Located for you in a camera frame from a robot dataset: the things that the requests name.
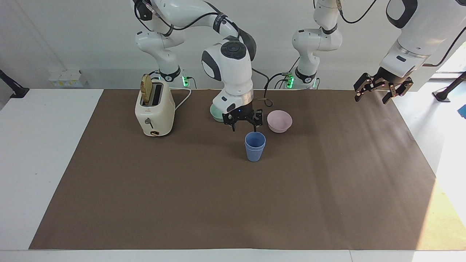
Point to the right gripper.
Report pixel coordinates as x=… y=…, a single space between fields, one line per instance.
x=242 y=110

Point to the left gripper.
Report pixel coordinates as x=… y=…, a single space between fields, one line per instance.
x=390 y=77

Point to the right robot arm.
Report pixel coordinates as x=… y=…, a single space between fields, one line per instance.
x=233 y=72

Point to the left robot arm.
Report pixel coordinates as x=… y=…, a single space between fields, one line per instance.
x=415 y=32

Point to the blue cup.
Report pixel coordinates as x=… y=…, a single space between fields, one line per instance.
x=255 y=155
x=255 y=140

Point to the green bowl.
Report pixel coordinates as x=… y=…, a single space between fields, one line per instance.
x=216 y=113

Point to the pink bowl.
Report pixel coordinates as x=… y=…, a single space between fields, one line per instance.
x=279 y=122

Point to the black stand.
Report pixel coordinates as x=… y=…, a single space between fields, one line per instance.
x=446 y=92
x=12 y=87

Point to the blue object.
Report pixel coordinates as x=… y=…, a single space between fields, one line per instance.
x=463 y=111

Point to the cream toaster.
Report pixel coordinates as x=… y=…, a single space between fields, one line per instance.
x=154 y=116

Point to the toast slice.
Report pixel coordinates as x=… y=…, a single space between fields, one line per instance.
x=147 y=89

